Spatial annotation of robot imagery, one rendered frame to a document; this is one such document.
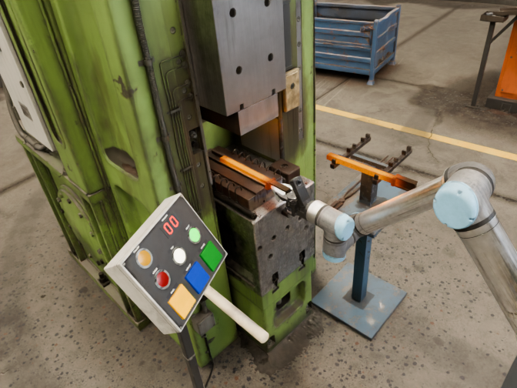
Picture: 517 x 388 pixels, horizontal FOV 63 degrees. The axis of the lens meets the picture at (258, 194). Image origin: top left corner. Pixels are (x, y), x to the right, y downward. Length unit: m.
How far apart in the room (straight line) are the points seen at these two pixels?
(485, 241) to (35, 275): 2.74
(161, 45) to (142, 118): 0.24
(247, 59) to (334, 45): 3.91
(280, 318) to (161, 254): 1.14
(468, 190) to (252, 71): 0.78
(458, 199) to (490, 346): 1.47
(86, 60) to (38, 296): 1.78
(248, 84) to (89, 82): 0.62
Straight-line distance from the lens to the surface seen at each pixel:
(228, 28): 1.41
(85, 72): 1.75
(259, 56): 1.52
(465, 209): 1.22
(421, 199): 1.47
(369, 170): 1.84
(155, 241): 1.30
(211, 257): 1.43
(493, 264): 1.32
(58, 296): 3.03
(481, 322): 2.67
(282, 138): 1.95
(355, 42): 5.26
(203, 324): 2.06
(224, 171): 1.87
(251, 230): 1.72
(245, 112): 1.52
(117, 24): 1.35
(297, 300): 2.38
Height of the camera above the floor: 1.99
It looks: 36 degrees down
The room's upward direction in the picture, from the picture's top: 5 degrees counter-clockwise
